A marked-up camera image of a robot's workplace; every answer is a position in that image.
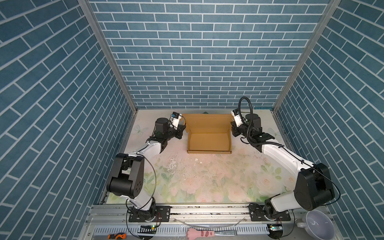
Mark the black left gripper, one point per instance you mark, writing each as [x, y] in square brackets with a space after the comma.
[179, 130]

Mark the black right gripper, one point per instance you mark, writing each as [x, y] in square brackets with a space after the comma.
[234, 127]

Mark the brown cardboard box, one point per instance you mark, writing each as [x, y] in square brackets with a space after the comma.
[209, 133]

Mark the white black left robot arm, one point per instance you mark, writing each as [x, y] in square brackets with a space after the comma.
[126, 178]

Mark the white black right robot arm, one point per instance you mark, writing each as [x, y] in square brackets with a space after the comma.
[313, 184]

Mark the orange black screwdriver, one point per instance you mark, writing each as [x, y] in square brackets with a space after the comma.
[118, 236]

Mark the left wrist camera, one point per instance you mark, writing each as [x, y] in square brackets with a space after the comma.
[175, 119]

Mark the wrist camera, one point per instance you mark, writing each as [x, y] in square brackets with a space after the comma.
[175, 119]
[236, 115]

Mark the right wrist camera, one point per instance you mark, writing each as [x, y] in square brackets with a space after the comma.
[236, 115]

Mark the pink handled knife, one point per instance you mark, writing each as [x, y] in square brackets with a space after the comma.
[193, 234]

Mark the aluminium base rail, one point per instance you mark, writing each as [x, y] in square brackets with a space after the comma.
[175, 220]

